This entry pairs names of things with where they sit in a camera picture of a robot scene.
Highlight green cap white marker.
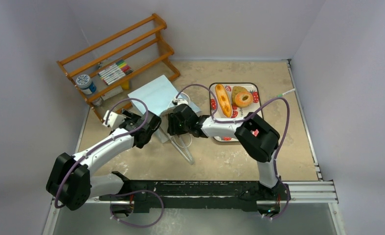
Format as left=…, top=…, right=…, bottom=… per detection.
left=276, top=88, right=296, bottom=97

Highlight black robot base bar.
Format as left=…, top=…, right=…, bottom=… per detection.
left=99, top=179, right=291, bottom=220

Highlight white blue paper bag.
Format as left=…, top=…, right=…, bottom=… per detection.
left=128, top=75, right=202, bottom=143

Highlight metal kitchen tongs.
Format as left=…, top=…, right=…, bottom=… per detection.
left=170, top=134, right=195, bottom=165

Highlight brown fake bread slice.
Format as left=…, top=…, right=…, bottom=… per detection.
left=231, top=86, right=249, bottom=105

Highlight yellow small bottle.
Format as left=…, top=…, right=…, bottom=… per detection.
left=121, top=80, right=132, bottom=90

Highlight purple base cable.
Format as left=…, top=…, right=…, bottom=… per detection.
left=109, top=190, right=165, bottom=229
left=260, top=181, right=294, bottom=221

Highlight round orange fake bun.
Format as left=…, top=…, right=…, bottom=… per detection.
left=233, top=92, right=253, bottom=108

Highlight blue lid white jar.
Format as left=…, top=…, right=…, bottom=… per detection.
left=75, top=74, right=97, bottom=95

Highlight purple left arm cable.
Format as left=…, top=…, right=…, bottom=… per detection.
left=53, top=97, right=150, bottom=210

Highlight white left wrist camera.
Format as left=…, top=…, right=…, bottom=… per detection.
left=102, top=110, right=125, bottom=129

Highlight white strawberry enamel tray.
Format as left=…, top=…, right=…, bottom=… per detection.
left=209, top=82, right=261, bottom=143

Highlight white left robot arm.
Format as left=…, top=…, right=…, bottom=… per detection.
left=46, top=111, right=161, bottom=211

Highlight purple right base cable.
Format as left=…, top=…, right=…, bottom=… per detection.
left=260, top=181, right=294, bottom=221

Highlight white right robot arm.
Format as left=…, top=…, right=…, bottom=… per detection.
left=167, top=104, right=280, bottom=199

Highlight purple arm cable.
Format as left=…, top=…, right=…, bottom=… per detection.
left=53, top=97, right=150, bottom=210
left=175, top=83, right=291, bottom=182

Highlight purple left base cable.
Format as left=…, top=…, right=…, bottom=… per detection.
left=109, top=190, right=165, bottom=229

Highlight long orange fake bread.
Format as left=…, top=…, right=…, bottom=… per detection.
left=215, top=84, right=233, bottom=118

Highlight set of coloured markers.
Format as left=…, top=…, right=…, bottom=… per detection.
left=98, top=59, right=133, bottom=85

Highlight orange wooden shelf rack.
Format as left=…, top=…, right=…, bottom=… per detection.
left=56, top=13, right=181, bottom=122

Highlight white flat box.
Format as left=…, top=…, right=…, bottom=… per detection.
left=101, top=86, right=123, bottom=100

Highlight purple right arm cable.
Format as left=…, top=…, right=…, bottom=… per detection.
left=175, top=83, right=291, bottom=182

